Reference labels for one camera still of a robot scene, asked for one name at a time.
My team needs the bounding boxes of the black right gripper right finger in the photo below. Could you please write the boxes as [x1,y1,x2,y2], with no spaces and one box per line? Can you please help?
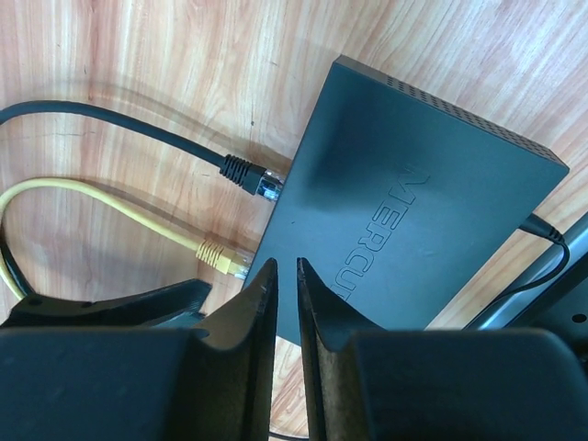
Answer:
[297,258,587,440]

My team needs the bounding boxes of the thin black power cable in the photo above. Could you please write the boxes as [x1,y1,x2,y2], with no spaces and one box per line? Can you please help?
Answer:
[267,211,571,437]

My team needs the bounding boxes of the aluminium frame rail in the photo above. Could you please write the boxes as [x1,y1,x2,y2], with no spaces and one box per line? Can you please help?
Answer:
[465,214,587,330]

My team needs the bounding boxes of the black ethernet cable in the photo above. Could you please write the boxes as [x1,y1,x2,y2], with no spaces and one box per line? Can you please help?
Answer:
[0,100,283,300]

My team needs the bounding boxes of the yellow ethernet cable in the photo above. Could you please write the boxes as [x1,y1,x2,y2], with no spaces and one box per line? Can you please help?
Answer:
[0,178,253,304]

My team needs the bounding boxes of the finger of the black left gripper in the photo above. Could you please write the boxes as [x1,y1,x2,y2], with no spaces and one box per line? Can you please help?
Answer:
[6,279,211,328]

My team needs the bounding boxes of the black network switch box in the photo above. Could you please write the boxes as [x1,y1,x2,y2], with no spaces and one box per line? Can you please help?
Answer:
[253,56,569,343]

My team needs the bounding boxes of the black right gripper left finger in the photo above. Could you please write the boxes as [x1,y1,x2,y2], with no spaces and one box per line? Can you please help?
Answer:
[1,259,278,440]

